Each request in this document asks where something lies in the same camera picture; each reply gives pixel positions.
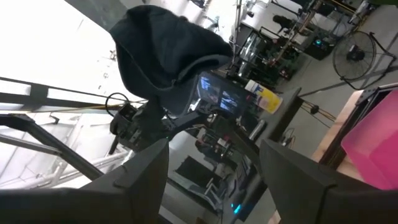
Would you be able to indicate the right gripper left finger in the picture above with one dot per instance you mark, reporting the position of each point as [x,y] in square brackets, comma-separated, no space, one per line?
[93,205]

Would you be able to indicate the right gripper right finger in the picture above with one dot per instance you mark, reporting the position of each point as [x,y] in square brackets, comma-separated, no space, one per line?
[311,202]

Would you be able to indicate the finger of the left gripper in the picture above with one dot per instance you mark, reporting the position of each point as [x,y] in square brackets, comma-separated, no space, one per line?
[154,112]

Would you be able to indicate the dark navy cap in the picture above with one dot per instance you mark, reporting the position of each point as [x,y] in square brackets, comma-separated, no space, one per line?
[161,46]

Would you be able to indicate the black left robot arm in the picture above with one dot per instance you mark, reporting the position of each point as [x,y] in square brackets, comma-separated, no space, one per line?
[186,119]

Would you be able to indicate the computer monitor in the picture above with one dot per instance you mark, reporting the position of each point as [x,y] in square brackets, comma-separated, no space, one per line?
[217,93]

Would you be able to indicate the black rig strut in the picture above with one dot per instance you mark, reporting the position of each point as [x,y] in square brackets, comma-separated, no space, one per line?
[46,140]

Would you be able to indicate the pink plastic bin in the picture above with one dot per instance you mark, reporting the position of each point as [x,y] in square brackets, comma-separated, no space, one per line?
[373,143]

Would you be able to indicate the black overhead beam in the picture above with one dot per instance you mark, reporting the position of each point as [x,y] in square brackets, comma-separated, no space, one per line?
[62,93]

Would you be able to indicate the black desk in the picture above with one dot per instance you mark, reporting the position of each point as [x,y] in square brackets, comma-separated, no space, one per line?
[286,102]

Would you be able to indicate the yellow and white disc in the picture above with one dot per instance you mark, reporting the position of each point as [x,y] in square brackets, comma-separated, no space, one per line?
[267,99]

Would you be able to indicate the black floor fan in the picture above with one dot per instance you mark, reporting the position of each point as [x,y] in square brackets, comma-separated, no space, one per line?
[355,54]

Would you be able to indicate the person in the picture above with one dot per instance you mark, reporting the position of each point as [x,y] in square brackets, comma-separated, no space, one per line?
[282,22]

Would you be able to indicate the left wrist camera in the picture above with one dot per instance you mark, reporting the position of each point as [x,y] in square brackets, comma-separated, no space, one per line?
[128,112]

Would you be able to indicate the black aluminium table frame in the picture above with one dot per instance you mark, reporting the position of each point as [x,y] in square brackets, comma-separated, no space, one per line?
[335,149]

